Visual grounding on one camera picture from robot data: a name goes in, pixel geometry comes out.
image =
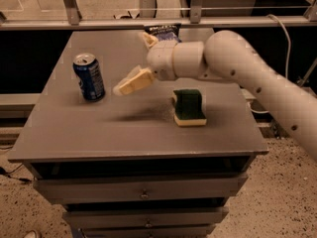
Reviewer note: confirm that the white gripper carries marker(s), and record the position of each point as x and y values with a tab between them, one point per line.
160	59

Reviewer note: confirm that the green yellow sponge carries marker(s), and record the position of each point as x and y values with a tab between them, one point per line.
188	108

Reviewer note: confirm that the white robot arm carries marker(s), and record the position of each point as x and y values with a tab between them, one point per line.
230	56

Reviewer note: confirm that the blue pepsi can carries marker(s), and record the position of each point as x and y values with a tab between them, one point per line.
87	70

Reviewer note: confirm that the metal railing frame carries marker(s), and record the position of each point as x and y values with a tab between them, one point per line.
135	14

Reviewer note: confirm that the white shoe tip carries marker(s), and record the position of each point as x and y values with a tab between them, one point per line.
33	234

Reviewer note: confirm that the grey drawer cabinet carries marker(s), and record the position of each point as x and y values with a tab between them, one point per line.
121	167

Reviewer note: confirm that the blue chip bag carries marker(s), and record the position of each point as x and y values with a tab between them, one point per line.
164	32

